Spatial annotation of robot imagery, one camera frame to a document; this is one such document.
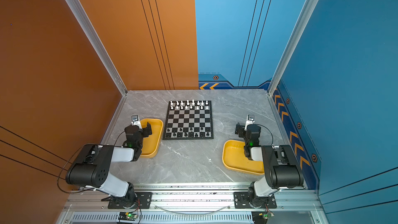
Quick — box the yellow tray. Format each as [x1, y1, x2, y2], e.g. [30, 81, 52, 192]
[140, 118, 164, 158]
[222, 140, 264, 175]

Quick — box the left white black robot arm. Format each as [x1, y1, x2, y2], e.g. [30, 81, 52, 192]
[65, 121, 152, 208]

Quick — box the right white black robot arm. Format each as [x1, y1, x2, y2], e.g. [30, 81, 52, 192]
[235, 121, 304, 208]

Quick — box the right green circuit board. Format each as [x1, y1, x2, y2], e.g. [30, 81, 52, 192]
[251, 212, 275, 224]

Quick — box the green circuit board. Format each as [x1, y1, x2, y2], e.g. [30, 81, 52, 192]
[251, 212, 275, 224]
[118, 212, 140, 224]

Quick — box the left green circuit board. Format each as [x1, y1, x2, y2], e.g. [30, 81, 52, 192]
[118, 212, 140, 224]

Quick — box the black white chessboard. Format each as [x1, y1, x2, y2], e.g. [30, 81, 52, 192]
[163, 100, 214, 140]

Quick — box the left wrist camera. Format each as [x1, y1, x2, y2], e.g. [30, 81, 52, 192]
[131, 115, 142, 129]

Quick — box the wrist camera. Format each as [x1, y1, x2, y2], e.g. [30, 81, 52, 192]
[245, 115, 255, 128]
[131, 115, 142, 129]

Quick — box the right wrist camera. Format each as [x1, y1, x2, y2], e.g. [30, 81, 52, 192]
[245, 115, 255, 128]

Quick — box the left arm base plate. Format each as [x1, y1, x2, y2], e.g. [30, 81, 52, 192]
[107, 191, 152, 210]

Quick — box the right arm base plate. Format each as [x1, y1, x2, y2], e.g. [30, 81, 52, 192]
[233, 192, 277, 209]

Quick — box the aluminium front frame rail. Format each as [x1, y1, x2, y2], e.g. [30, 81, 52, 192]
[58, 182, 328, 224]

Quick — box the left aluminium corner post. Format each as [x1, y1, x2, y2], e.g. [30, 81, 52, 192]
[65, 0, 127, 96]

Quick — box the aluminium corner post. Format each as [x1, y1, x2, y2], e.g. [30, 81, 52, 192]
[65, 0, 127, 96]
[267, 0, 319, 96]

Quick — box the right aluminium corner post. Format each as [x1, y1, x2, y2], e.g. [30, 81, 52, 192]
[267, 0, 319, 96]

